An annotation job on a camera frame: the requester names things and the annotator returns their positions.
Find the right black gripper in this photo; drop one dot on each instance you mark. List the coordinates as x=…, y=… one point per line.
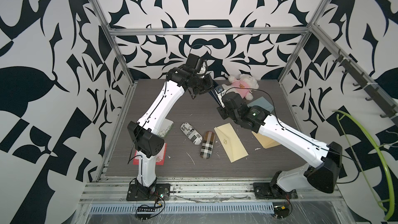
x=220, y=110

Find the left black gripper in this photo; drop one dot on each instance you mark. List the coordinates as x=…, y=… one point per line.
x=207, y=85

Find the dark blue envelope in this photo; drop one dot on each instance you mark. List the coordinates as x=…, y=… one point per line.
x=214, y=93

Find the light blue envelope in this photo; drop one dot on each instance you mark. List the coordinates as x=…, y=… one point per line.
x=263, y=103

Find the cream envelope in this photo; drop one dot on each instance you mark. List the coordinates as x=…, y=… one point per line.
x=230, y=142

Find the white letter paper green border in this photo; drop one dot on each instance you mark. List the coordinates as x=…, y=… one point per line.
x=165, y=128

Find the tan envelope gold emblem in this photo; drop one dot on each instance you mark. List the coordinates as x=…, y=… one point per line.
x=266, y=142

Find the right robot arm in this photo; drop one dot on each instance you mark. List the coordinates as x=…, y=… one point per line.
x=323, y=161

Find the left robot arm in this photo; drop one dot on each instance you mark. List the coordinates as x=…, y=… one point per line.
x=191, y=76

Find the white plush bear pink shirt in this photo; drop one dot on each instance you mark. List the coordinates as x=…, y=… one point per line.
x=243, y=85

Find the brown plaid glasses case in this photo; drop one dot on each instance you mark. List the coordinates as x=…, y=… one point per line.
x=207, y=145

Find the white black patterned glasses case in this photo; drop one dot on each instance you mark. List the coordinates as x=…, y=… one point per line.
x=191, y=133

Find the right black connector board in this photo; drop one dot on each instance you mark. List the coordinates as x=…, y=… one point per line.
x=281, y=212

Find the black connector board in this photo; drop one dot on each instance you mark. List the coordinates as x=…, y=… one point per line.
x=281, y=212
x=146, y=212

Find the left black connector board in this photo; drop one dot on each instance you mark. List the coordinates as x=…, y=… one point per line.
x=146, y=212

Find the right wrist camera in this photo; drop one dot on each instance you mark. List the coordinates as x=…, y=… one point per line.
x=220, y=91

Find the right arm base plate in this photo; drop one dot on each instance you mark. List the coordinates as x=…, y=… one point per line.
x=269, y=191

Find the black hook rail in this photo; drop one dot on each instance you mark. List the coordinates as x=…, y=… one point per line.
x=374, y=90

